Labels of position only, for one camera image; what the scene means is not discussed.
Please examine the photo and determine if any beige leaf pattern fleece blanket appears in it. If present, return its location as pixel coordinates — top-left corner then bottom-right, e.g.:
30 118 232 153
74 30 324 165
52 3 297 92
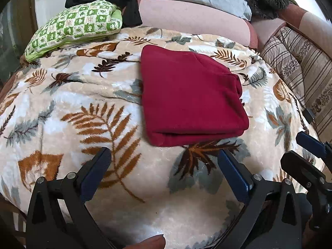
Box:
1 27 324 248

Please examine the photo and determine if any person's left hand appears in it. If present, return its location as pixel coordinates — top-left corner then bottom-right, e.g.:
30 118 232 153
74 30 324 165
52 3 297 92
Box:
124 234 166 249

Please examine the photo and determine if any brown striped quilt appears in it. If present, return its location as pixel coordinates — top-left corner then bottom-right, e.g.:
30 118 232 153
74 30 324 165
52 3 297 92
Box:
261 26 331 142

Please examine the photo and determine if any dark red garment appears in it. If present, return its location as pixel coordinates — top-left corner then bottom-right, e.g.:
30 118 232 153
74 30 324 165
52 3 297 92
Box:
140 46 249 147

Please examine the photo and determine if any pink long bolster pillow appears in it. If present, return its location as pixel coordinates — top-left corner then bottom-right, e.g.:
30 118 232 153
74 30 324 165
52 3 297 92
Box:
138 0 258 49

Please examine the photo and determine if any green white patterned cloth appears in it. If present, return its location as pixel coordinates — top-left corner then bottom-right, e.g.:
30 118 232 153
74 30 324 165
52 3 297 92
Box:
25 0 123 62

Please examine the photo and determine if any pink brown patch blanket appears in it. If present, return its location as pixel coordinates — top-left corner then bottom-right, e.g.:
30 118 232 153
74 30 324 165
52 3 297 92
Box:
251 4 331 57

